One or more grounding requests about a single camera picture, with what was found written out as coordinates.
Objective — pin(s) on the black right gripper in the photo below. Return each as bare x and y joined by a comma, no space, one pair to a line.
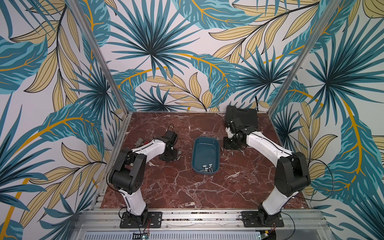
233,142

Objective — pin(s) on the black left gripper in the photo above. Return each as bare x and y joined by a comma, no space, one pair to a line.
174,156

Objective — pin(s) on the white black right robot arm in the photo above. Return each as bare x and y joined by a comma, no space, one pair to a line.
292,171

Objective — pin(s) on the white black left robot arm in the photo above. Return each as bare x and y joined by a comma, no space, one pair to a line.
127,174

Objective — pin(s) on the teal plastic storage box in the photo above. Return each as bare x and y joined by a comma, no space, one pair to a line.
206,151

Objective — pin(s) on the black plastic tool case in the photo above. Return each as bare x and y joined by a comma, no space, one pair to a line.
241,118

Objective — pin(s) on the grey valve with red handwheel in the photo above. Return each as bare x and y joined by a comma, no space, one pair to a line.
141,142

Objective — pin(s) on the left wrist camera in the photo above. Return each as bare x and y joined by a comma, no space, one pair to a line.
170,138

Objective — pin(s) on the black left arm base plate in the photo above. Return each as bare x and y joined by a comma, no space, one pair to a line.
141,219

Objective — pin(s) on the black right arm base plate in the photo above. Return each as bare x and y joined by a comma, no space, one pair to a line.
256,219

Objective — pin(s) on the aluminium front rail frame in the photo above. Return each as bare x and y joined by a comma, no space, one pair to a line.
204,224

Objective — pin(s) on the aluminium right corner post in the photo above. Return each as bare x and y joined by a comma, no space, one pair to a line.
318,29

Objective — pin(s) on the aluminium corner post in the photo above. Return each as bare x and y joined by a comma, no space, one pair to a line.
318,29
86,28

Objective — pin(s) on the aluminium left corner post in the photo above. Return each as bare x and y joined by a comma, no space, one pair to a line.
86,28

